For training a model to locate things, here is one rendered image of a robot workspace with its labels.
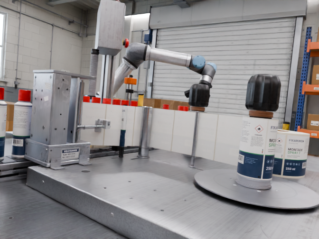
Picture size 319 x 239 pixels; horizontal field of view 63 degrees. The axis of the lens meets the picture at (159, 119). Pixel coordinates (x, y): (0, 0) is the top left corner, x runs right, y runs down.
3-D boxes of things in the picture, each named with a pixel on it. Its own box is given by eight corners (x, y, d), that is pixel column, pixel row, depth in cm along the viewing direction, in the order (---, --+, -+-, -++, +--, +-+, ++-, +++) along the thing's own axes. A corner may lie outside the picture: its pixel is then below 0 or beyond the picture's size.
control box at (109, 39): (97, 46, 102) (101, -3, 101) (94, 53, 118) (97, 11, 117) (122, 50, 105) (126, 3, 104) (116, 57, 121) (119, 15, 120)
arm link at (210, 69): (203, 65, 174) (215, 70, 174) (198, 78, 170) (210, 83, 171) (207, 59, 167) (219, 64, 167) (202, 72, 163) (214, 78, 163)
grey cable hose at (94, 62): (90, 99, 107) (94, 48, 106) (85, 98, 109) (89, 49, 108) (97, 99, 110) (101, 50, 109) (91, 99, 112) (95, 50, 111)
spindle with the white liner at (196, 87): (197, 159, 101) (205, 82, 99) (178, 155, 106) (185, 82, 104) (207, 157, 108) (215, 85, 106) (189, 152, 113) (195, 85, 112)
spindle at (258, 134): (266, 192, 62) (280, 71, 60) (230, 182, 67) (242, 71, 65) (275, 185, 69) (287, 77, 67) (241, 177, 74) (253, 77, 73)
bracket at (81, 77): (53, 72, 68) (53, 68, 68) (32, 72, 74) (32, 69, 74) (94, 79, 79) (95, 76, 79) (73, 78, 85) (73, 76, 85)
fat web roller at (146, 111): (143, 159, 92) (148, 106, 91) (134, 156, 95) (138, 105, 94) (151, 157, 96) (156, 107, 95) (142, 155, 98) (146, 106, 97)
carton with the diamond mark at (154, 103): (169, 141, 170) (173, 100, 169) (139, 135, 182) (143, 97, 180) (188, 138, 196) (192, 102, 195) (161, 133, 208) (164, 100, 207)
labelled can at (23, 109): (15, 160, 75) (20, 89, 74) (7, 156, 78) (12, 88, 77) (33, 158, 79) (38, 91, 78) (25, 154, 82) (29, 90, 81)
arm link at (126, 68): (81, 108, 164) (133, 38, 160) (88, 107, 179) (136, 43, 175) (96, 119, 164) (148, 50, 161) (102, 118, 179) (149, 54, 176)
